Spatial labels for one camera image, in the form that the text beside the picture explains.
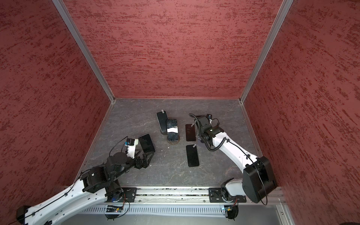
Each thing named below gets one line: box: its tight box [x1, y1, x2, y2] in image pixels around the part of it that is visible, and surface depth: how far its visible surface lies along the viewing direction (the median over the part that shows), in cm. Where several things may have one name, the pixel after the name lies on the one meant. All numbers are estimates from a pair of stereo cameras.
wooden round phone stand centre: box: [166, 135, 180, 145], surface depth 92 cm
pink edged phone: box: [185, 123, 196, 142], surface depth 101 cm
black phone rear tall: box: [156, 110, 168, 134], surface depth 97 cm
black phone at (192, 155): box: [186, 144, 200, 168], surface depth 91 cm
